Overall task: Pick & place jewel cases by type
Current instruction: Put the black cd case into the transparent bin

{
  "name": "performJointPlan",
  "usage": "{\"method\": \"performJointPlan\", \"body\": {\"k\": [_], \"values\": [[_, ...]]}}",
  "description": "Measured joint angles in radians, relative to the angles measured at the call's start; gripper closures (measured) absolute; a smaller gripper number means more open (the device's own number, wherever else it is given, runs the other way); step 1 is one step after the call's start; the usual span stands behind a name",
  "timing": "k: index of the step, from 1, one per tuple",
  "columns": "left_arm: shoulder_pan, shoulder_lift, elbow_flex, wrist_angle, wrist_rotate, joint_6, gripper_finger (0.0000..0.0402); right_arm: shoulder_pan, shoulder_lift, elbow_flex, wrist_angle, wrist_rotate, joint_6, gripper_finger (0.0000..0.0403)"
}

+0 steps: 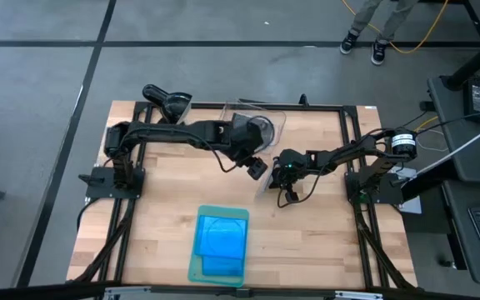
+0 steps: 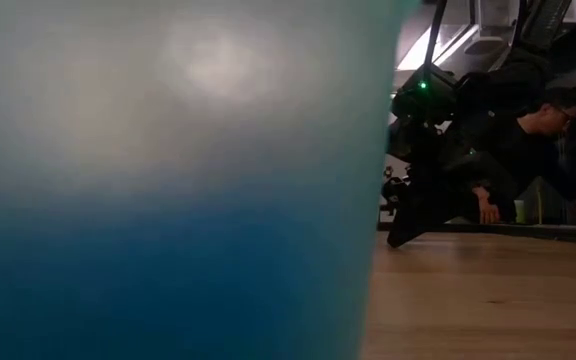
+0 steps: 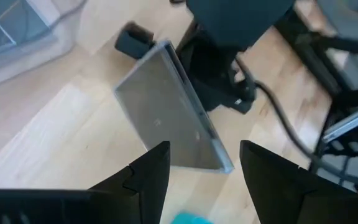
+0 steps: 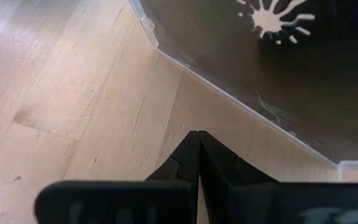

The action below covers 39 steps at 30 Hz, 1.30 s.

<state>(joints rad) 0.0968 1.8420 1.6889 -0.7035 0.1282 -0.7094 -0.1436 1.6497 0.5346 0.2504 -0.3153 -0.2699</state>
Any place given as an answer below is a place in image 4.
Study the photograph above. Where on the black clear jewel case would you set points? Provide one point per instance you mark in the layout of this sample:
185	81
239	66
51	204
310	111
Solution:
259	77

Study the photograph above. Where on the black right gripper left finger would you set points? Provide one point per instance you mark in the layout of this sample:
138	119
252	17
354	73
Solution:
120	202

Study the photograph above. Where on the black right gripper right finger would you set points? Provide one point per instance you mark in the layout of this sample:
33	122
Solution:
259	202

